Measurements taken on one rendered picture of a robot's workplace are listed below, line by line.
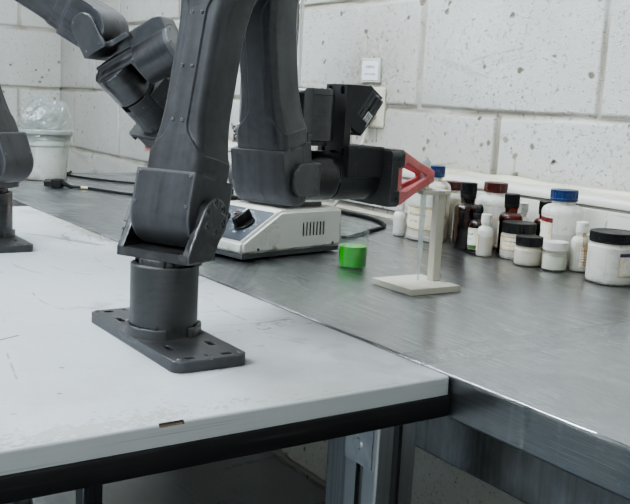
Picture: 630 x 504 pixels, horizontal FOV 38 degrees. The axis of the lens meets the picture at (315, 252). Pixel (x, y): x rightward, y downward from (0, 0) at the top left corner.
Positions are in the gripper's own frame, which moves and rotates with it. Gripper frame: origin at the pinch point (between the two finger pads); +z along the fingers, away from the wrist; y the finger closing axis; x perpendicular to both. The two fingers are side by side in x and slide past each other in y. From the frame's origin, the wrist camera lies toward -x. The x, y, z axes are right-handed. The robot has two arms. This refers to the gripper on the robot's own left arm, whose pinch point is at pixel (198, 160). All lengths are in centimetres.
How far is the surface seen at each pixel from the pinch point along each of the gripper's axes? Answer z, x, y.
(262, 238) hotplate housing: 8.7, 5.8, -11.9
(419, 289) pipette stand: 11.5, 6.4, -39.9
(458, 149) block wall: 45, -40, -1
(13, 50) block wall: 46, -68, 230
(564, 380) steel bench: 0, 17, -70
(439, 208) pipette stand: 9.7, -4.4, -37.5
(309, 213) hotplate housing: 13.6, -2.4, -11.8
